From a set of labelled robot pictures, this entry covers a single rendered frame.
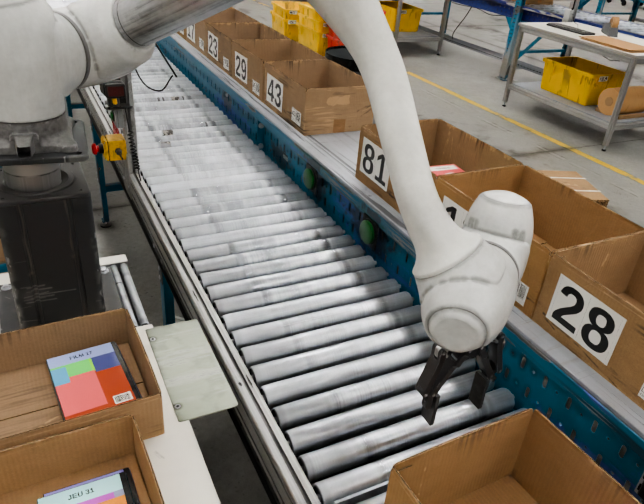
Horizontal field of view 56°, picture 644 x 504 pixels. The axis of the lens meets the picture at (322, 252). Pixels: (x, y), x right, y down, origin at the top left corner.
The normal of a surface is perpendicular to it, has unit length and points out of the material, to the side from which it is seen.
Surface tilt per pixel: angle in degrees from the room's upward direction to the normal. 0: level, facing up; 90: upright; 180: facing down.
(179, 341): 0
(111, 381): 0
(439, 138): 90
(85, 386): 0
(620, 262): 90
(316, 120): 90
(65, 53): 85
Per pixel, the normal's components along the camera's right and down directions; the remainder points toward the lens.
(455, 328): -0.33, 0.56
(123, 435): 0.45, 0.48
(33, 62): 0.74, 0.37
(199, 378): 0.07, -0.86
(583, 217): -0.90, 0.15
